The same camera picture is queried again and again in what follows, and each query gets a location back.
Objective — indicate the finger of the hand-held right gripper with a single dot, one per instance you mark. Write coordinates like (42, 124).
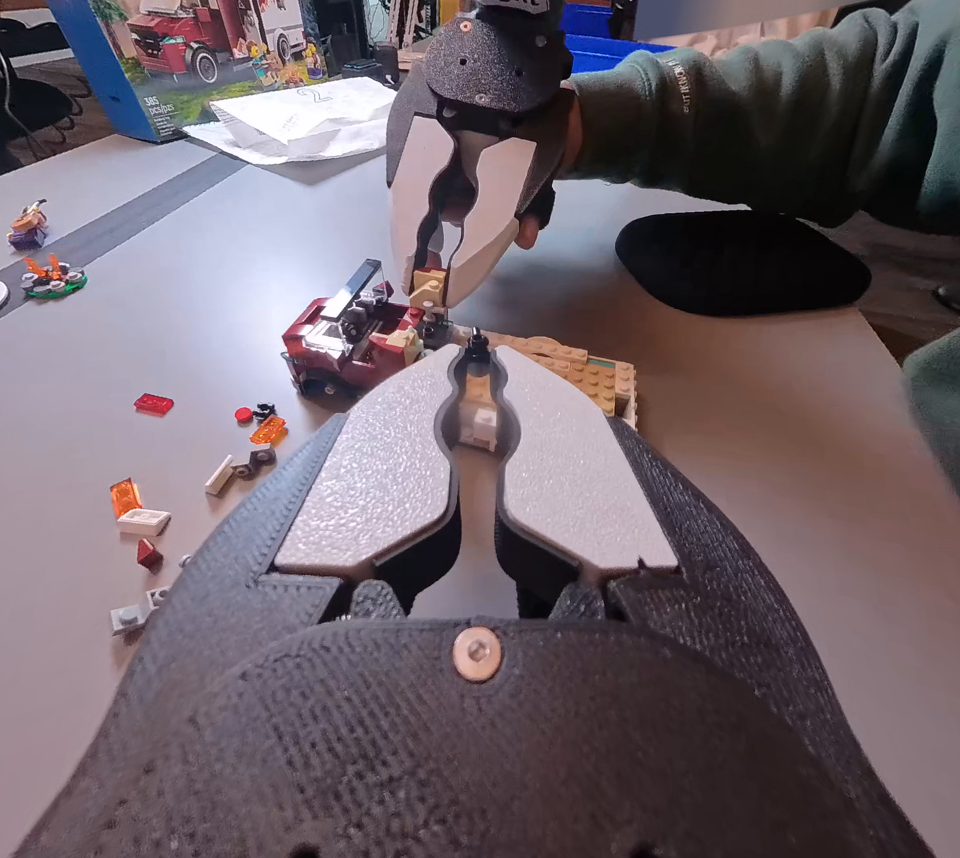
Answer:
(416, 183)
(495, 213)

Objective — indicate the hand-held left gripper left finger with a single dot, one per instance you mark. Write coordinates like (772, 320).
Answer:
(367, 483)

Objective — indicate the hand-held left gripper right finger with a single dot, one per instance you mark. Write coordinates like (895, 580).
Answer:
(585, 490)

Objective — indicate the small black knobby brick piece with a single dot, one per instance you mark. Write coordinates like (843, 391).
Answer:
(477, 344)
(265, 412)

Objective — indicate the tan white red brick vehicle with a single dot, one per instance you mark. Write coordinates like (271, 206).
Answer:
(360, 340)

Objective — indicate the grey desk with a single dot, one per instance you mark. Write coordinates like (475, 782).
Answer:
(750, 423)

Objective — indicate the person's right hand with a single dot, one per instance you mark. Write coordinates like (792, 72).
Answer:
(529, 232)

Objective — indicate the transparent orange tile brick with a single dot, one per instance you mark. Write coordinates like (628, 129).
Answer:
(126, 498)
(268, 430)

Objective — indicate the white paper bag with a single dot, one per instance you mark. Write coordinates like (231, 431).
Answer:
(300, 119)

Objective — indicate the white tile brick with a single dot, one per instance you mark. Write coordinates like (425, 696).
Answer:
(144, 522)

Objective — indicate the transparent red tile brick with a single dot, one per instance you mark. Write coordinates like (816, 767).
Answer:
(154, 403)

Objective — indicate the dark red slope brick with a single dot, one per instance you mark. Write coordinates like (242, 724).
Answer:
(150, 553)

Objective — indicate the light grey plate brick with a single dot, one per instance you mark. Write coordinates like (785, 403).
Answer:
(135, 614)

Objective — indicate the blue brick set box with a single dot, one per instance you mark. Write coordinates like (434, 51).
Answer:
(150, 33)

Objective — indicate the brick campfire build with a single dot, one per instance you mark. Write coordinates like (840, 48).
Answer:
(54, 279)

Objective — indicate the purple brick minifigure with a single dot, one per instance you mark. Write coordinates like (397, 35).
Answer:
(30, 224)

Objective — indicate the black office chair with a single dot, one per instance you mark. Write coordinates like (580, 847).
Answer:
(37, 93)

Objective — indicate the white angled bracket brick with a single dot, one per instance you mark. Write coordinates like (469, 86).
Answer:
(232, 469)

